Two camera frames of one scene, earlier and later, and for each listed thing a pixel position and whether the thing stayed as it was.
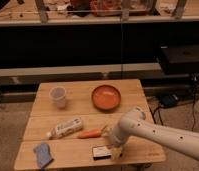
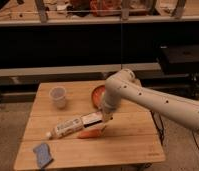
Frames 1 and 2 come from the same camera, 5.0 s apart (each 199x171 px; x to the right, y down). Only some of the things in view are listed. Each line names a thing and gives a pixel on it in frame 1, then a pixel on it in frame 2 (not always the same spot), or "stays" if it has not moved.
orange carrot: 92,133 stays
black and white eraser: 101,153 → 91,119
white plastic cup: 58,94 stays
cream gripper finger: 116,152 → 107,117
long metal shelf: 31,75 stays
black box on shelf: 183,59 stays
